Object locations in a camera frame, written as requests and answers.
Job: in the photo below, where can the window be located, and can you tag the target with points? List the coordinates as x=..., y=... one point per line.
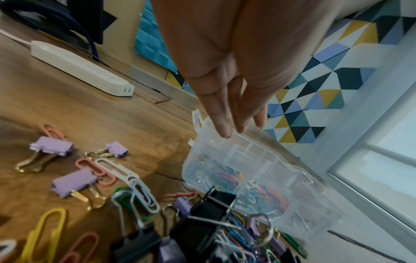
x=383, y=159

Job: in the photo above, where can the white power strip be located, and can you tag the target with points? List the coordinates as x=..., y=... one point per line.
x=81, y=69

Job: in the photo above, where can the blue wall panel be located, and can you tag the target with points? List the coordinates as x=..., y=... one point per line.
x=152, y=43

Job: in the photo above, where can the wooden table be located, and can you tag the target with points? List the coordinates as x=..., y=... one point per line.
x=65, y=107

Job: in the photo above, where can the pile of colourful paper clips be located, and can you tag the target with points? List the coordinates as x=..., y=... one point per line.
x=42, y=231

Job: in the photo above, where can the black monitor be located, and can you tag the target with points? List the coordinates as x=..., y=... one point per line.
x=94, y=18

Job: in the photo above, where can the black monitor stand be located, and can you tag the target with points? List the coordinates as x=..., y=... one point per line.
x=35, y=18

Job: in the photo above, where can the group of binder clips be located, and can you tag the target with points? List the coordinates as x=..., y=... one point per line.
x=198, y=226

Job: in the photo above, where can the clear plastic box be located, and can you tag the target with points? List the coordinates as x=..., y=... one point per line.
x=292, y=185

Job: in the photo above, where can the person's left hand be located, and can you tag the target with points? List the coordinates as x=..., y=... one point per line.
x=234, y=51

